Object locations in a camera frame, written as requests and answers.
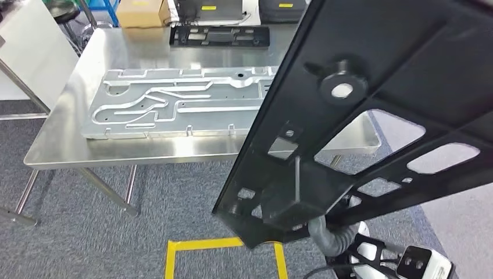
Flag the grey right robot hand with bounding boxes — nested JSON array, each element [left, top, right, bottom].
[[307, 215, 334, 258]]

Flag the black plastic plate bracket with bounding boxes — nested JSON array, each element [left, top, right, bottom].
[[169, 24, 270, 49], [212, 0, 493, 251]]

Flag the stainless steel workbench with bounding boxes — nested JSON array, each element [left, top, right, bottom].
[[0, 21, 383, 228]]

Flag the machined aluminium fixture plate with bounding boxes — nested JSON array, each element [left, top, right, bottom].
[[81, 65, 280, 140]]

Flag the black case yellow label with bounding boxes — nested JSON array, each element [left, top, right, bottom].
[[259, 0, 309, 23]]

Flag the brown cardboard box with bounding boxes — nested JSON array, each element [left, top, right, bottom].
[[115, 0, 172, 28]]

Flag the grey metal pole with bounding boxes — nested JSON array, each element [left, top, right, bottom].
[[78, 0, 98, 30]]

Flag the white table steel legs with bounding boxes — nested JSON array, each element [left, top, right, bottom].
[[0, 0, 80, 121]]

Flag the black round stool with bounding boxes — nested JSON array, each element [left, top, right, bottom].
[[48, 0, 115, 55]]

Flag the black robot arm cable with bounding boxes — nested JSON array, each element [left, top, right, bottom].
[[302, 263, 398, 279]]

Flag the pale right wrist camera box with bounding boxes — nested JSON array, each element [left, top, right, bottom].
[[395, 245, 453, 279]]

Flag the blue cart frame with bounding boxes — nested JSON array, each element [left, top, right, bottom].
[[83, 0, 120, 28]]

